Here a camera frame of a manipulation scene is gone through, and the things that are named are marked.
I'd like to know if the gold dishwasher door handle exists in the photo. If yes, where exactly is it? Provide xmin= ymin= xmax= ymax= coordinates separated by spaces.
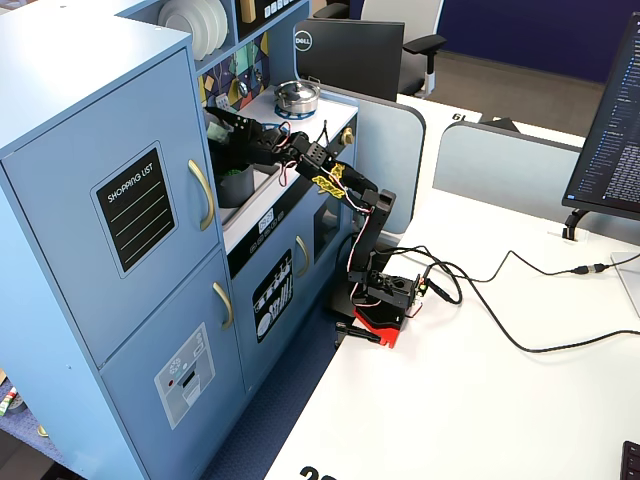
xmin=294 ymin=235 xmax=311 ymax=279

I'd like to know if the white plate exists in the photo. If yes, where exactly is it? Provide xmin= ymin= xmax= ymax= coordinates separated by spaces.
xmin=185 ymin=0 xmax=222 ymax=54
xmin=157 ymin=1 xmax=202 ymax=59
xmin=210 ymin=0 xmax=230 ymax=49

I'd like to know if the thick black cable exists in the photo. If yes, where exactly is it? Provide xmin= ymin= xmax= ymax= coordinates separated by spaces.
xmin=369 ymin=244 xmax=640 ymax=355

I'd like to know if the gray pot with greens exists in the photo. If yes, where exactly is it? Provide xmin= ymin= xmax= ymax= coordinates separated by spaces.
xmin=213 ymin=162 xmax=256 ymax=210

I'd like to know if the lit computer monitor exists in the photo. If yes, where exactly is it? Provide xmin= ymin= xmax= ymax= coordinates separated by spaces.
xmin=561 ymin=12 xmax=640 ymax=221

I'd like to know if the black Dell monitor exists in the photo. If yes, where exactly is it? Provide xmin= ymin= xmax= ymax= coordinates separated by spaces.
xmin=293 ymin=17 xmax=406 ymax=104

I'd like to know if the thin black USB cable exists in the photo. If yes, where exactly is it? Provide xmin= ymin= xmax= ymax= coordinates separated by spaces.
xmin=467 ymin=250 xmax=614 ymax=297

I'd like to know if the small steel pot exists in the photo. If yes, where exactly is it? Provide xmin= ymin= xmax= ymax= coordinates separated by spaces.
xmin=274 ymin=92 xmax=322 ymax=116

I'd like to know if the blue toy kitchen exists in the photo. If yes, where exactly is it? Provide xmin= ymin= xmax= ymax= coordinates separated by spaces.
xmin=0 ymin=0 xmax=361 ymax=480

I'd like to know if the gold fridge door handle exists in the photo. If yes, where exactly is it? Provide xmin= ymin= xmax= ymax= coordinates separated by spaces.
xmin=187 ymin=158 xmax=216 ymax=232

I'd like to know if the steel pot lid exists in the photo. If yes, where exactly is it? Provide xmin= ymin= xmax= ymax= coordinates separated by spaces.
xmin=274 ymin=79 xmax=322 ymax=102

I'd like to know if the black table clamp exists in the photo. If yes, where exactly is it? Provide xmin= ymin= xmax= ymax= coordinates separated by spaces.
xmin=335 ymin=322 xmax=384 ymax=347

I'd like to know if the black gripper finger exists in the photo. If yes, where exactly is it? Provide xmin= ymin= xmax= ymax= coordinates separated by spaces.
xmin=223 ymin=136 xmax=265 ymax=165
xmin=203 ymin=106 xmax=263 ymax=137

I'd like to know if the rounded gray desk divider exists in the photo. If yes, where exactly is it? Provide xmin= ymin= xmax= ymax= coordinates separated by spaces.
xmin=319 ymin=85 xmax=427 ymax=236

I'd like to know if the red black robot base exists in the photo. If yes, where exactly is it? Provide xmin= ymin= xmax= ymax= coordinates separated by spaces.
xmin=327 ymin=269 xmax=431 ymax=350

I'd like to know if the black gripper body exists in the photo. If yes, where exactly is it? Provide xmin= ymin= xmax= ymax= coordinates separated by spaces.
xmin=255 ymin=126 xmax=302 ymax=165

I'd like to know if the black keyboard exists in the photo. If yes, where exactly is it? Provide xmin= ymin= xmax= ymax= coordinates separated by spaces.
xmin=621 ymin=439 xmax=640 ymax=480

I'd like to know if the gold freezer door handle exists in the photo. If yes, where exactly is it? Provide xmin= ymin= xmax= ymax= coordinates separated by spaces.
xmin=212 ymin=281 xmax=235 ymax=330

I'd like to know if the wide gray desk divider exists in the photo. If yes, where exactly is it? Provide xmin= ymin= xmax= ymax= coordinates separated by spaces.
xmin=432 ymin=121 xmax=640 ymax=247

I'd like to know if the gray flat plate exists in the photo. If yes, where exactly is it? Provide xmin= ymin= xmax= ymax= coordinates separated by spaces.
xmin=610 ymin=249 xmax=640 ymax=319

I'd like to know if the white black office chair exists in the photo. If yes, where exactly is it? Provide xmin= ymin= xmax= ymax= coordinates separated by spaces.
xmin=312 ymin=0 xmax=448 ymax=99

